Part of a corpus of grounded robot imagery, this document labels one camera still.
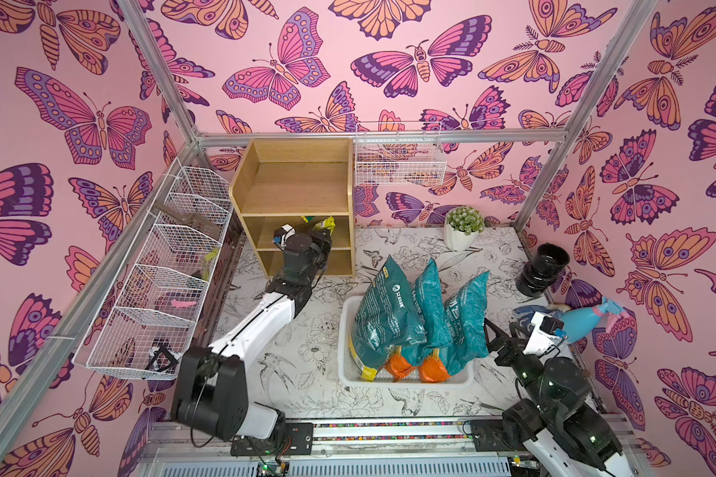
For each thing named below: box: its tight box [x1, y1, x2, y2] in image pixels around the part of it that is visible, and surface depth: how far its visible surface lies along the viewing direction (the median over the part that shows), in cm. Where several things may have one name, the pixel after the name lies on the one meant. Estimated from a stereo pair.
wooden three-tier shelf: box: [229, 138, 357, 279], surface depth 94 cm
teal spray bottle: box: [561, 297, 626, 343], surface depth 85 cm
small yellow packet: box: [314, 215, 337, 236], surface depth 89 cm
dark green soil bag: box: [349, 255, 428, 381], surface depth 71 cm
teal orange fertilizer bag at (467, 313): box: [418, 271, 491, 383], surface depth 71 cm
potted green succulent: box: [443, 205, 486, 252], surface depth 105 cm
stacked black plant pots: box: [515, 242, 570, 297], surface depth 95 cm
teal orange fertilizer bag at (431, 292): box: [384, 257, 452, 381], surface depth 72 cm
